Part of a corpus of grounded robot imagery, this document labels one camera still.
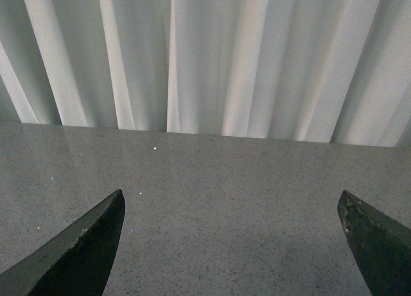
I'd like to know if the white curtain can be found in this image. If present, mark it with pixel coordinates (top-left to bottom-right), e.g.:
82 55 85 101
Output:
1 0 410 147

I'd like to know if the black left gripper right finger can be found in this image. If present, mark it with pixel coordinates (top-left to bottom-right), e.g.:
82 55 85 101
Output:
337 191 410 295

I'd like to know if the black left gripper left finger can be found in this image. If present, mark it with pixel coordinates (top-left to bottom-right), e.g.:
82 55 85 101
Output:
1 190 125 295

